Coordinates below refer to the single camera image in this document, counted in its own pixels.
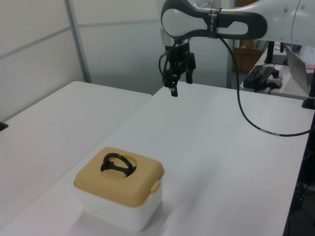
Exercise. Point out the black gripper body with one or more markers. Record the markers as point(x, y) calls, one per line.
point(178, 55)

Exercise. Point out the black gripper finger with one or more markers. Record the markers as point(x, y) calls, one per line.
point(171, 77)
point(192, 61)

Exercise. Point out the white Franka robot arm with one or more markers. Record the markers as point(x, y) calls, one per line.
point(177, 17)

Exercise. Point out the black electronic box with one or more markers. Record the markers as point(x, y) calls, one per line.
point(256, 78)

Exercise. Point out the black monitor stand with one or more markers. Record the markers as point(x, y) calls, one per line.
point(270, 52)

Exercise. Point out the beige button device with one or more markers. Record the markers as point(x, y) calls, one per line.
point(276, 79)

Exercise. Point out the grey laptop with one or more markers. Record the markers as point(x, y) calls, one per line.
point(297, 68)

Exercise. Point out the grey partition post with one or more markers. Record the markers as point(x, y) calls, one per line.
point(78, 41)

